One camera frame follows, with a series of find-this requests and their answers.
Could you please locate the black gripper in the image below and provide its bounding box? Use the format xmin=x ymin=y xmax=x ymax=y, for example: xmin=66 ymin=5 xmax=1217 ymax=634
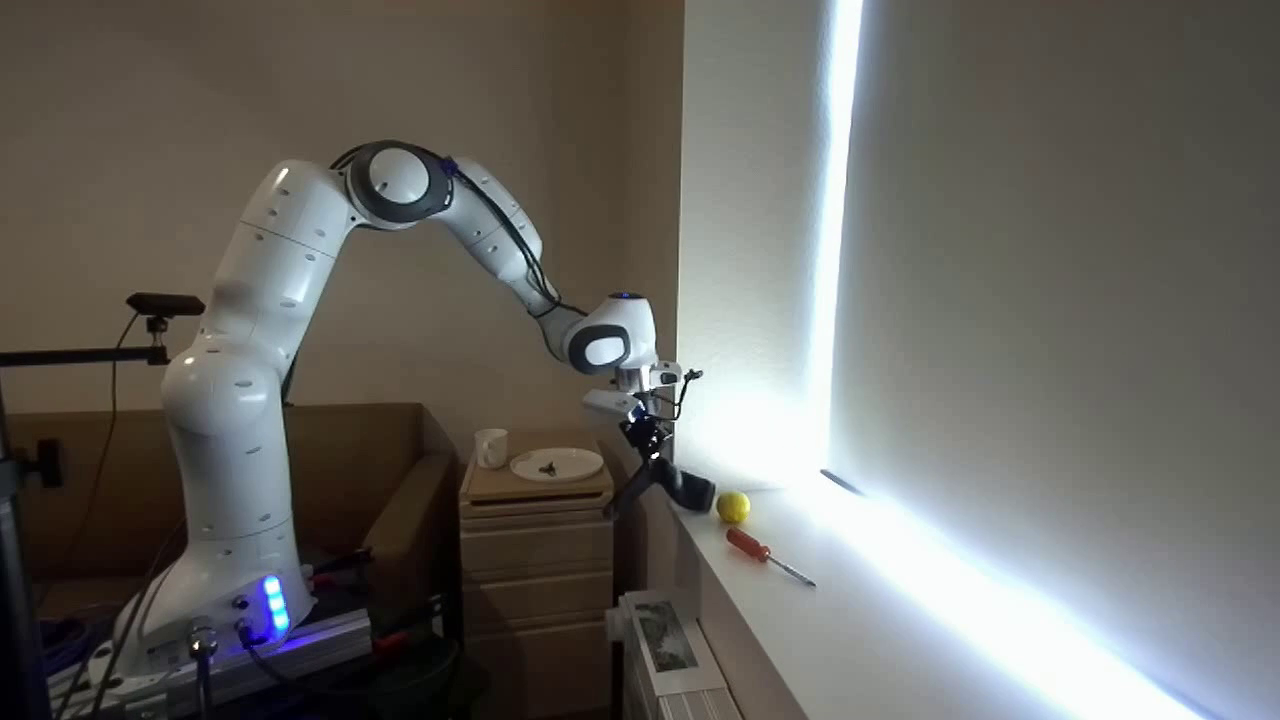
xmin=611 ymin=382 xmax=689 ymax=471

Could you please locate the dark blue sock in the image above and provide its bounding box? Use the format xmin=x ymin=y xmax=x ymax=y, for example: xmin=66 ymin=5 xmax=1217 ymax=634
xmin=606 ymin=456 xmax=722 ymax=525

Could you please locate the robot base mounting platform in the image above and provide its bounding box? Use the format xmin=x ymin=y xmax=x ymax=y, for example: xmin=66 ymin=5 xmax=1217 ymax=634
xmin=53 ymin=604 xmax=376 ymax=720

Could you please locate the white windowsill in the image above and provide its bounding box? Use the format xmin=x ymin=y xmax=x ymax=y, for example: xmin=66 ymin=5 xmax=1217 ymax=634
xmin=670 ymin=475 xmax=1205 ymax=720

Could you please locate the white plate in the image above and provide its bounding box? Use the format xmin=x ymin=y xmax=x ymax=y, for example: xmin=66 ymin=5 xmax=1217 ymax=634
xmin=508 ymin=442 xmax=608 ymax=488

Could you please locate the white mug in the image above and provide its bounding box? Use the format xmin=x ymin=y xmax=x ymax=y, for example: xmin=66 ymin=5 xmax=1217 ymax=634
xmin=474 ymin=423 xmax=517 ymax=471

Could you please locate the light wooden drawer nightstand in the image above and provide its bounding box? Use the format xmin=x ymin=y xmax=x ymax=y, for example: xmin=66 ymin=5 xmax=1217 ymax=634
xmin=456 ymin=456 xmax=634 ymax=716

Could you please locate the white radiator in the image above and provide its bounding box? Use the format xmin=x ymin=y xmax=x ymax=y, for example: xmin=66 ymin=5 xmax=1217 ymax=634
xmin=611 ymin=589 xmax=749 ymax=720

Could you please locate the grey roller blind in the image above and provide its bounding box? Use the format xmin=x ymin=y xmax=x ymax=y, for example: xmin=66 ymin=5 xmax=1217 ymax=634
xmin=834 ymin=0 xmax=1280 ymax=720

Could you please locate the black boom rod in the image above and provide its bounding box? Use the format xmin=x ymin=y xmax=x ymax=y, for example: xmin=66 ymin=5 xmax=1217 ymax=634
xmin=0 ymin=340 xmax=176 ymax=372

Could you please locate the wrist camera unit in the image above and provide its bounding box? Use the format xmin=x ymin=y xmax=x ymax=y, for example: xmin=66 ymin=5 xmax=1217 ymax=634
xmin=647 ymin=364 xmax=707 ymax=408

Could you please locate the red handled screwdriver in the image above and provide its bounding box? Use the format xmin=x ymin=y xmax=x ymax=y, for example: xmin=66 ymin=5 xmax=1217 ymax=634
xmin=724 ymin=525 xmax=820 ymax=590

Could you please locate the black camera on boom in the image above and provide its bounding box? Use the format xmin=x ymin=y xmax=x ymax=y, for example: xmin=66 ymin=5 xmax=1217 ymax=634
xmin=125 ymin=287 xmax=212 ymax=334

